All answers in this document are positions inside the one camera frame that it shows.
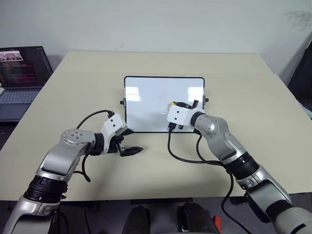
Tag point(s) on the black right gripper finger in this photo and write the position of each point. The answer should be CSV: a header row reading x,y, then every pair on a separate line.
x,y
186,105

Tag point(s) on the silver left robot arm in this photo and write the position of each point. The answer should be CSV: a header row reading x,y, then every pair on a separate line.
x,y
61,156

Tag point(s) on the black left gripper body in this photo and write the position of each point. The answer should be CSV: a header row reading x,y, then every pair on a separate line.
x,y
114,143

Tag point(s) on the blue-grey open laptop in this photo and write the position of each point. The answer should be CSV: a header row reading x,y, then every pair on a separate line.
x,y
22,68

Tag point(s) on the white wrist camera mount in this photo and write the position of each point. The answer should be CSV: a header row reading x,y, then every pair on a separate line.
x,y
178,117
113,124

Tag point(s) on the black chair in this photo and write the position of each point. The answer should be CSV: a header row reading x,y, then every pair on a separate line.
x,y
302,78

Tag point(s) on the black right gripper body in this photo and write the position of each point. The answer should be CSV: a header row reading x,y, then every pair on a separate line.
x,y
181,127

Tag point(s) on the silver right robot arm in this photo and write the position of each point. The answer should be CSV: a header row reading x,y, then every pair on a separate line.
x,y
219,136

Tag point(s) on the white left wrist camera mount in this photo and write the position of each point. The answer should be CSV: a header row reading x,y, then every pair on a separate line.
x,y
113,124

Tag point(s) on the dark rounded shape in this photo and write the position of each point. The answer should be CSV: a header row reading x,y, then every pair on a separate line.
x,y
195,219
136,220

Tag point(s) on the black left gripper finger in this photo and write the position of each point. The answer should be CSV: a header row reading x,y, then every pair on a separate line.
x,y
127,131
130,151

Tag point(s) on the black-framed tabletop whiteboard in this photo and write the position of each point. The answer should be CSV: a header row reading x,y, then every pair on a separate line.
x,y
146,102

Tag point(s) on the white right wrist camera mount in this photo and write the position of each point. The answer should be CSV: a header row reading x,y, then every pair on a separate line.
x,y
178,117

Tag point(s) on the small red object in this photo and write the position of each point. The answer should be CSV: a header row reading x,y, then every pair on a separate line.
x,y
217,221

